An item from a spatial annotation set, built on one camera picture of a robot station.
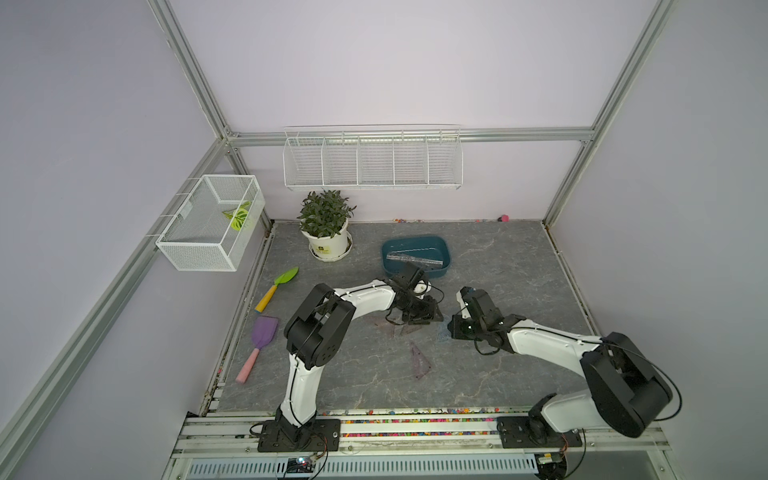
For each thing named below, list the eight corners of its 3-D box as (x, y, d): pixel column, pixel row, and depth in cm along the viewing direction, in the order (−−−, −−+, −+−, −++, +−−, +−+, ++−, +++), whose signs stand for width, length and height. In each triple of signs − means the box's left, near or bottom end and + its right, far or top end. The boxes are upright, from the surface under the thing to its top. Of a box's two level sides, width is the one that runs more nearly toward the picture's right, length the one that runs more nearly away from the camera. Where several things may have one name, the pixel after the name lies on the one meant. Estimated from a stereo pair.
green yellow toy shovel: (253, 310, 99) (250, 306, 97) (292, 268, 110) (290, 264, 108) (260, 314, 98) (257, 310, 96) (298, 271, 109) (296, 267, 107)
